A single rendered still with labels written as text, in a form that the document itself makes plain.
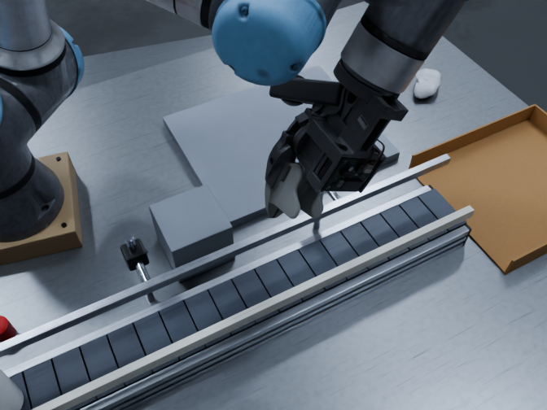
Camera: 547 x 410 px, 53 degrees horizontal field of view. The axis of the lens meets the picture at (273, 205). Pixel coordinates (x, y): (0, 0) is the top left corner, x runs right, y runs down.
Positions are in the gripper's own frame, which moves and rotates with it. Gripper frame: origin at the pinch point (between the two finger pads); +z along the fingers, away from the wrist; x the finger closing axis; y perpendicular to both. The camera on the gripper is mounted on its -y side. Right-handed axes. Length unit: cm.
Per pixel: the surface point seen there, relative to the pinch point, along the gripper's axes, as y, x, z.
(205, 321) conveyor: 1.1, -0.7, 21.8
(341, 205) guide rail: -2.7, 16.2, 2.7
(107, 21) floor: -220, 72, 82
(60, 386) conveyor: 0.8, -18.5, 32.0
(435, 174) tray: -8.9, 44.9, 0.8
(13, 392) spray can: 0.9, -24.5, 30.9
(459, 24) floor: -135, 207, 4
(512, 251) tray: 10.8, 45.3, 0.6
